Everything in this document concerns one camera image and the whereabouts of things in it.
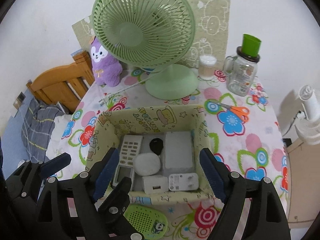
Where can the yellow cartoon fabric storage box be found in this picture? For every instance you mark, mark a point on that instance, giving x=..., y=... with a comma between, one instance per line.
x=152, y=122

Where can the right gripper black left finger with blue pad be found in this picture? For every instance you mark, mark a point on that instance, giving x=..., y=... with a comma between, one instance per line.
x=81, y=193

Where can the translucent grey plastic case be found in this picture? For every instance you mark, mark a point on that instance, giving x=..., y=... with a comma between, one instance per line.
x=177, y=155

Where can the black round object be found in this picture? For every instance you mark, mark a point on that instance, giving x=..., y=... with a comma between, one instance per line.
x=156, y=146

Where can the beige cartoon board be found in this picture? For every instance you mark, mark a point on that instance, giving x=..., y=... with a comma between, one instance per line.
x=211, y=22

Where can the green desk fan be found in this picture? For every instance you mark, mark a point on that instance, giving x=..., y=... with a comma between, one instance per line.
x=153, y=35

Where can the glass mason jar mug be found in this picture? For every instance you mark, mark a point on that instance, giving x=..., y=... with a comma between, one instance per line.
x=240, y=71

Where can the white 45W charger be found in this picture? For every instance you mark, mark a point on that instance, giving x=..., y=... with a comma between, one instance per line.
x=183, y=182

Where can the grey remote control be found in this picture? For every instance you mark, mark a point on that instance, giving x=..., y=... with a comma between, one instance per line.
x=130, y=148

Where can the orange handled scissors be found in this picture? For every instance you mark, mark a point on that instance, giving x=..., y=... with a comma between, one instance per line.
x=241, y=112

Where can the wooden chair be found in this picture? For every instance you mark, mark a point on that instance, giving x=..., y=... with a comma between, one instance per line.
x=66, y=84

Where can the green cup on jar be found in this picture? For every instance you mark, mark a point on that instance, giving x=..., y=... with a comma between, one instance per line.
x=250, y=45

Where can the floral tablecloth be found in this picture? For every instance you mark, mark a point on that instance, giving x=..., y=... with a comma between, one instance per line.
x=254, y=149

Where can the purple plush toy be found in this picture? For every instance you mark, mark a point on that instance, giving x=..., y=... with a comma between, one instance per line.
x=106, y=68

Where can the green perforated panda case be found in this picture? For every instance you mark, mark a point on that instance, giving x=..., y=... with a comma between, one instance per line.
x=150, y=222

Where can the grey plaid cloth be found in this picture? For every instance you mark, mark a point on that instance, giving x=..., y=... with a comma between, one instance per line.
x=38, y=124

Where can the cotton swab container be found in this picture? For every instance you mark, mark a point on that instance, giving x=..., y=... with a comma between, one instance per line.
x=206, y=66

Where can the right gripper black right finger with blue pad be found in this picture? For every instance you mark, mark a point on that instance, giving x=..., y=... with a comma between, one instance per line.
x=266, y=218

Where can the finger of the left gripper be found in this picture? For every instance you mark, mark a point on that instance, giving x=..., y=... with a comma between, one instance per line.
x=112, y=210
x=26, y=180

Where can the white oval pebble object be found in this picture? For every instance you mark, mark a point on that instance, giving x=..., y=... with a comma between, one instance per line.
x=146, y=164

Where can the white standing fan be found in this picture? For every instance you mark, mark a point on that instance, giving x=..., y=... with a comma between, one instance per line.
x=307, y=123

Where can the white USB charger cube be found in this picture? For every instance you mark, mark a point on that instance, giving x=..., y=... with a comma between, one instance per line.
x=155, y=184

